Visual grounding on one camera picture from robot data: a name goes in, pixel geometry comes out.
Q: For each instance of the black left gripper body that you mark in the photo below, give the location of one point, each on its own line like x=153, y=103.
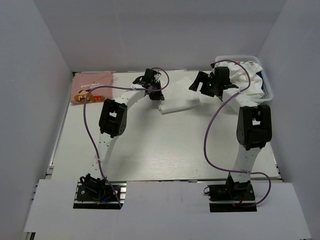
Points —
x=155, y=85

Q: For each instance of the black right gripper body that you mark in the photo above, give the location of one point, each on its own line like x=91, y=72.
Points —
x=208, y=86

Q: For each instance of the white t shirt robot print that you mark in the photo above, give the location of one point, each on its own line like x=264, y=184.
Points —
x=178, y=97

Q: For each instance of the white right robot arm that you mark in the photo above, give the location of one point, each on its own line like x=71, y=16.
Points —
x=254, y=124

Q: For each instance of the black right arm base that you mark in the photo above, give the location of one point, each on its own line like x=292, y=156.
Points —
x=220, y=201

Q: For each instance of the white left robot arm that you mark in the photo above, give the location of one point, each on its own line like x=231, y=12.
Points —
x=113, y=117

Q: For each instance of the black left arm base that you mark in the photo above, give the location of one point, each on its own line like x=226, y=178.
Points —
x=85, y=199

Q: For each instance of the blue t shirt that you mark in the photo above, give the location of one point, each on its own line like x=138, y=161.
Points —
x=260, y=75

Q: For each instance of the white plastic basket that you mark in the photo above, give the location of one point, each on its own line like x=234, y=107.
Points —
x=260, y=89

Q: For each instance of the folded pink t shirt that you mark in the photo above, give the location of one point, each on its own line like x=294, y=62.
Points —
x=83, y=82

